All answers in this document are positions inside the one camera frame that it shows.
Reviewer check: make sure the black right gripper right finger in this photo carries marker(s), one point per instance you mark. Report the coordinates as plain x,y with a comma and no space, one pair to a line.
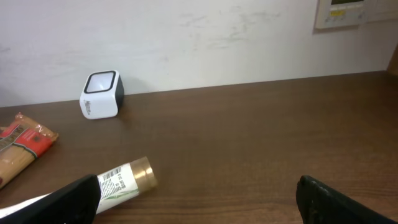
321,204

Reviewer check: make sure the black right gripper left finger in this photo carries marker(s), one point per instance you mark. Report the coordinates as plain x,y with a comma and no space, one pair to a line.
75,203

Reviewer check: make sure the white tube with gold cap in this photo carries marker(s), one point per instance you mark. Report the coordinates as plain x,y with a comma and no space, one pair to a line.
117,185

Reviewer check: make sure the orange spaghetti packet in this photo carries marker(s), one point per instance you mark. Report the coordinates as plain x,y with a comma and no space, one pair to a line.
22,142

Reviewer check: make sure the beige wall control panel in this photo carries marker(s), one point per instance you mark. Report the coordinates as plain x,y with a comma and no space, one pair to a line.
343,13

